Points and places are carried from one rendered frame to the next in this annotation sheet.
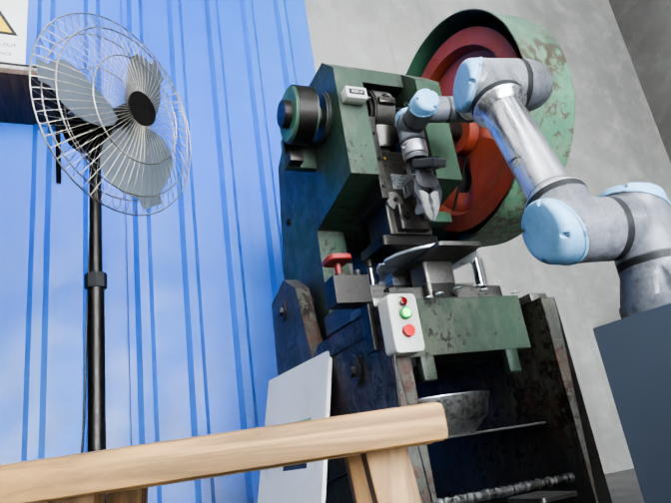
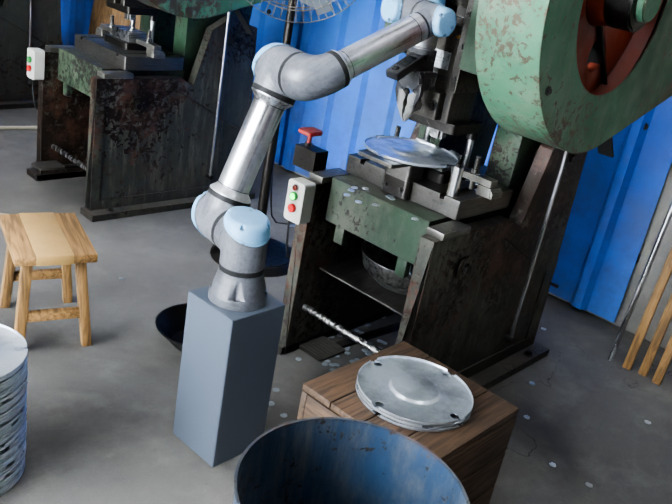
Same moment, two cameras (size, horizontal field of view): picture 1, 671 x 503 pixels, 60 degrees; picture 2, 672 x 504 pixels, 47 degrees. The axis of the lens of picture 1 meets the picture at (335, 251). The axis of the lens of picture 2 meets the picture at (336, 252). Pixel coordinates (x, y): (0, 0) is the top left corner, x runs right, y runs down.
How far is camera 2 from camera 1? 2.54 m
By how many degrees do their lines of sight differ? 76
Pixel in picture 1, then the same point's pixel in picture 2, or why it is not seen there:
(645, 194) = (224, 225)
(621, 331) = not seen: hidden behind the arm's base
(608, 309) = not seen: outside the picture
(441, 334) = (354, 218)
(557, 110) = (513, 51)
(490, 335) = (389, 239)
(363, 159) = not seen: hidden behind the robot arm
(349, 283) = (302, 154)
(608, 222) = (204, 228)
